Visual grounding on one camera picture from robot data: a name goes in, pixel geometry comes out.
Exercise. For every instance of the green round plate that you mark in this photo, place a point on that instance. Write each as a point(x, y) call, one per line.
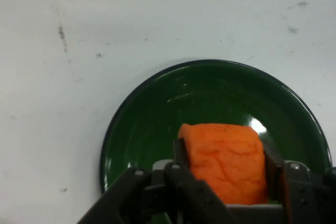
point(210, 95)

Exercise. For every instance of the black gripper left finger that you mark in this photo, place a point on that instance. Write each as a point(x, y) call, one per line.
point(183, 187)

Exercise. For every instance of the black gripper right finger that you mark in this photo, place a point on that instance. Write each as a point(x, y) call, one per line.
point(307, 195)

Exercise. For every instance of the orange carrot chunk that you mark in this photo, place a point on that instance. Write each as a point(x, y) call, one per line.
point(225, 161)

